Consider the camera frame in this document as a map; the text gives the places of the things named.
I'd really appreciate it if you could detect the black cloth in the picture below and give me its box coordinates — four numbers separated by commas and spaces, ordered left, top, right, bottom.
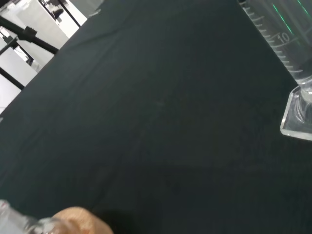
0, 0, 312, 234

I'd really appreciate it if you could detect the black tripod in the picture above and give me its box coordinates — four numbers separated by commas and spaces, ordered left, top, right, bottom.
0, 16, 59, 54

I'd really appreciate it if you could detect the clear funnel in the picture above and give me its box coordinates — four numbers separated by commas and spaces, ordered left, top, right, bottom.
0, 199, 37, 234

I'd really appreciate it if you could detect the cork ring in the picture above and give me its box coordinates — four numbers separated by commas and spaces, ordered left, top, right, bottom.
52, 206, 116, 234

